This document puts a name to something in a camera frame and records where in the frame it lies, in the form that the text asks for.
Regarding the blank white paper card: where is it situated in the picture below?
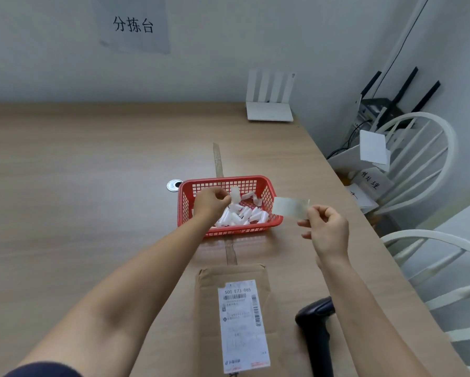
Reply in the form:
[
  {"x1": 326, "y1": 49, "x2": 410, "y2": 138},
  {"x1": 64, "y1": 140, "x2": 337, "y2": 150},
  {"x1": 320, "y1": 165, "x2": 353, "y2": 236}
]
[{"x1": 359, "y1": 130, "x2": 391, "y2": 166}]

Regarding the black barcode scanner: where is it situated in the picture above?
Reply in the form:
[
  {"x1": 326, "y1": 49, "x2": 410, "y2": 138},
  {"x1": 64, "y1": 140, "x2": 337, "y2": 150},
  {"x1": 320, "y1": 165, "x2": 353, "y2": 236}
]
[{"x1": 295, "y1": 297, "x2": 336, "y2": 377}]

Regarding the handwritten white paper note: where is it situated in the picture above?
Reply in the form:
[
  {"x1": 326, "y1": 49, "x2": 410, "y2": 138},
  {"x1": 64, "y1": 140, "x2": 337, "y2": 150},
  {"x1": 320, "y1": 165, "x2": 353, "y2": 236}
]
[{"x1": 354, "y1": 167, "x2": 393, "y2": 201}]

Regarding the white cardboard box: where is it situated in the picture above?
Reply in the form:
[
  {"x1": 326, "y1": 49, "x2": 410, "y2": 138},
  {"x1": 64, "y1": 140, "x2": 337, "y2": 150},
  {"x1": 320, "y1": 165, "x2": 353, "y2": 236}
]
[{"x1": 327, "y1": 143, "x2": 395, "y2": 215}]

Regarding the translucent white label strip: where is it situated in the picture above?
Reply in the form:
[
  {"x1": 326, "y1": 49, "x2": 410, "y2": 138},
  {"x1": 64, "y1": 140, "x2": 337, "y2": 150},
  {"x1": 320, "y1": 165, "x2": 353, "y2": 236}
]
[{"x1": 272, "y1": 196, "x2": 311, "y2": 220}]

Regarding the person's right hand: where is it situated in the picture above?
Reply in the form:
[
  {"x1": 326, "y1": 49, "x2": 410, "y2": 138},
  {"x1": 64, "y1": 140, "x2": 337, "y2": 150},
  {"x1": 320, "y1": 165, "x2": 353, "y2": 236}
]
[{"x1": 297, "y1": 204, "x2": 350, "y2": 264}]

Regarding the person's left hand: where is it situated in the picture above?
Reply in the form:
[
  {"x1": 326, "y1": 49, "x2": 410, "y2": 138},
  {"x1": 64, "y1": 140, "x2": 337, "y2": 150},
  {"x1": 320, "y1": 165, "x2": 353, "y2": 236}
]
[{"x1": 193, "y1": 186, "x2": 232, "y2": 225}]

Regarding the brown cardboard parcel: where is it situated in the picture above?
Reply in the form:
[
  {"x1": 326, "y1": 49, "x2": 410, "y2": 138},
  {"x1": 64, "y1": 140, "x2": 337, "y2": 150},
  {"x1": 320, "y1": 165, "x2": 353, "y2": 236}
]
[{"x1": 193, "y1": 264, "x2": 295, "y2": 377}]

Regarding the white router with antennas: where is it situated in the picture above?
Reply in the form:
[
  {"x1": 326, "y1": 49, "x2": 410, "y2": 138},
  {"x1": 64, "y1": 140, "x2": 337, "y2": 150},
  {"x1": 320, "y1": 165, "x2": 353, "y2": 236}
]
[{"x1": 245, "y1": 68, "x2": 297, "y2": 123}]

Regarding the dark blue sleeve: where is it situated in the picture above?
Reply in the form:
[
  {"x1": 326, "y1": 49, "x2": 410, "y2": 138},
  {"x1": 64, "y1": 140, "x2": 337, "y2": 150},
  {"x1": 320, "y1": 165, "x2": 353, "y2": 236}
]
[{"x1": 3, "y1": 361, "x2": 83, "y2": 377}]

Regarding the grey paper wall sign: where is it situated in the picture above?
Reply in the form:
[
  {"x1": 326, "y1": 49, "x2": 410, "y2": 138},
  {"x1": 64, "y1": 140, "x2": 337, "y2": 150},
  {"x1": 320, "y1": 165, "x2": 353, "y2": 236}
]
[{"x1": 91, "y1": 0, "x2": 172, "y2": 56}]

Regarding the white shipping label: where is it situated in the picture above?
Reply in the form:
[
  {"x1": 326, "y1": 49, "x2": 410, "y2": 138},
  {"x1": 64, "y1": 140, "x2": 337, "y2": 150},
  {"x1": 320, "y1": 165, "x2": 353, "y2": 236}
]
[{"x1": 218, "y1": 279, "x2": 271, "y2": 376}]

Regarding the black router with antennas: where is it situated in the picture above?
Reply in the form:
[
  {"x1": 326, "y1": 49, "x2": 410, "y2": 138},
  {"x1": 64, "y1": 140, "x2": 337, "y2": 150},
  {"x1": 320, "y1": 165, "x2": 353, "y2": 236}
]
[{"x1": 355, "y1": 67, "x2": 442, "y2": 132}]

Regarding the white wooden chair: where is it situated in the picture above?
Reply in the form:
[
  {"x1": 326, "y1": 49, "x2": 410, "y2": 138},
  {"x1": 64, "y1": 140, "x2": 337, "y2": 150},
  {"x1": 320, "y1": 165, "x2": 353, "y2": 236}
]
[
  {"x1": 370, "y1": 112, "x2": 459, "y2": 217},
  {"x1": 381, "y1": 229, "x2": 470, "y2": 377}
]

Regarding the person's right forearm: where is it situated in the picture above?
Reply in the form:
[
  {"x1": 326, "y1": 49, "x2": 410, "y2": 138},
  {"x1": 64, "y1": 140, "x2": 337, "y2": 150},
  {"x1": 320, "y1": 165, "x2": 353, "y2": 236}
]
[{"x1": 315, "y1": 253, "x2": 434, "y2": 377}]

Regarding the pile of white plastic pieces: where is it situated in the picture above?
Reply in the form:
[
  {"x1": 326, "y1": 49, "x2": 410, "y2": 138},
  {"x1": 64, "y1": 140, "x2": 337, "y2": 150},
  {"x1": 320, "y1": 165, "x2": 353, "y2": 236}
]
[{"x1": 215, "y1": 191, "x2": 270, "y2": 228}]

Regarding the person's left forearm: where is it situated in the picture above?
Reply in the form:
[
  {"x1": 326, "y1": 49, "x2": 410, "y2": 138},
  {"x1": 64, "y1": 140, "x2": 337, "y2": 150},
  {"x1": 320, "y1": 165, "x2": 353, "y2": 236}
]
[{"x1": 17, "y1": 214, "x2": 220, "y2": 377}]

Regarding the black wall cable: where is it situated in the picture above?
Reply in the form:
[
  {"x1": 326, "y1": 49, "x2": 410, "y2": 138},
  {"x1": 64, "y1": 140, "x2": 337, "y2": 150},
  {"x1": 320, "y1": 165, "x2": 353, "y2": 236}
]
[{"x1": 378, "y1": 0, "x2": 432, "y2": 81}]

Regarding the red plastic mesh basket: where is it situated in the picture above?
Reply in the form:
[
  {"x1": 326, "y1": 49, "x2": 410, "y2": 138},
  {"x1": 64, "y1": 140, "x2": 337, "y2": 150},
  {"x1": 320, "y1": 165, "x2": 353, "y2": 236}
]
[{"x1": 177, "y1": 175, "x2": 284, "y2": 238}]

